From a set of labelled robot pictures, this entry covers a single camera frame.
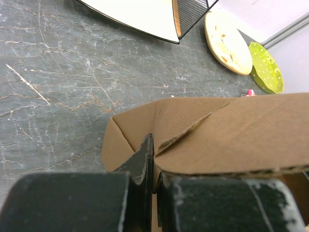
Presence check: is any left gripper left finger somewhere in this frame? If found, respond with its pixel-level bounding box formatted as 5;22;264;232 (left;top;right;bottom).
0;134;153;232

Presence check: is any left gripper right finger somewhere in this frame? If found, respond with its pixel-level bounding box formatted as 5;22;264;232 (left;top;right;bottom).
157;173;305;232

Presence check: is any brown cardboard box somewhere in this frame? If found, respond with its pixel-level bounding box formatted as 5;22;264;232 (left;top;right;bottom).
101;93;309;232

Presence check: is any pink flower toy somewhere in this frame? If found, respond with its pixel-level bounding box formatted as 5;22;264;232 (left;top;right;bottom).
246;89;256;96

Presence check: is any green dotted plate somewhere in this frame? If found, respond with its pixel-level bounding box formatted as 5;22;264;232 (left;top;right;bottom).
249;42;284;94

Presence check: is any beige floral plate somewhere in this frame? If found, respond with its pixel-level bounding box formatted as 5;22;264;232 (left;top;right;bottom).
204;12;253;76

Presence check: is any white square plate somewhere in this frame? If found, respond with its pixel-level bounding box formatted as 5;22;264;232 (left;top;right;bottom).
79;0;180;44

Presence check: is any black wire wooden shelf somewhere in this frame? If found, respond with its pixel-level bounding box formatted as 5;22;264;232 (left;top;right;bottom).
172;0;219;40

